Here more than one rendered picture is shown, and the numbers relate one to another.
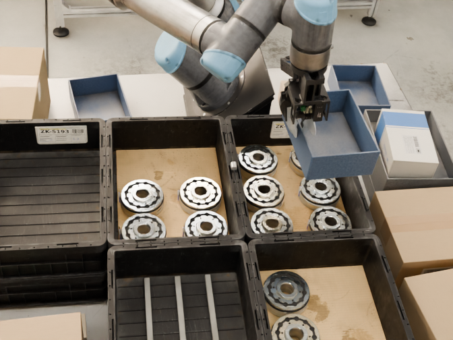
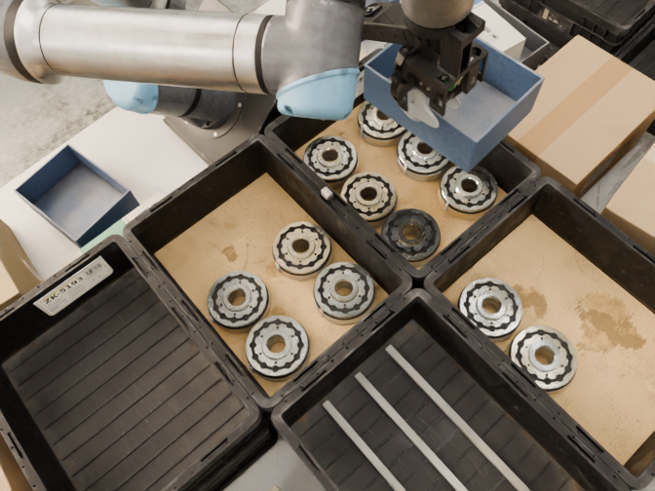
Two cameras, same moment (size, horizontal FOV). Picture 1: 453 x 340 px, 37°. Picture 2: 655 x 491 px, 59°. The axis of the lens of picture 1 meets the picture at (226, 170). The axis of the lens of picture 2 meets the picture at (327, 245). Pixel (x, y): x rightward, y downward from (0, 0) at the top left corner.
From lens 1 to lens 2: 77 cm
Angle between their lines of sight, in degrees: 21
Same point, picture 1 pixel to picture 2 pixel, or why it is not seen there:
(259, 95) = not seen: hidden behind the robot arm
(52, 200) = (129, 376)
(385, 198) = not seen: hidden behind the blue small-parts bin
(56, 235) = (173, 422)
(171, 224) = (295, 308)
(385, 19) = not seen: outside the picture
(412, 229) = (554, 137)
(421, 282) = (625, 200)
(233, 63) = (347, 85)
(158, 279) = (337, 392)
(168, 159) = (225, 224)
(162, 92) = (135, 132)
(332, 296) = (532, 274)
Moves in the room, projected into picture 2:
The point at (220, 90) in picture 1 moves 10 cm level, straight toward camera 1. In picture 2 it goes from (221, 95) to (244, 130)
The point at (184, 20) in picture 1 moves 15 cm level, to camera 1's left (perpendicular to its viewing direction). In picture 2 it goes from (203, 52) to (51, 115)
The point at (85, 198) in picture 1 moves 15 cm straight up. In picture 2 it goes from (168, 346) to (136, 316)
